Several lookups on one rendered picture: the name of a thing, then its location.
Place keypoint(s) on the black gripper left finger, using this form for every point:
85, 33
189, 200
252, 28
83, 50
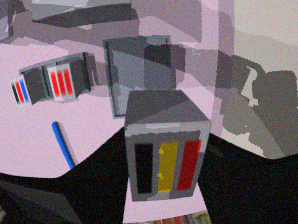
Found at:
93, 192

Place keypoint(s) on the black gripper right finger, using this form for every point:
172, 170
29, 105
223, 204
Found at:
238, 186

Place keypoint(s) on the blue rod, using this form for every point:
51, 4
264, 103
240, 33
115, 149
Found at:
63, 147

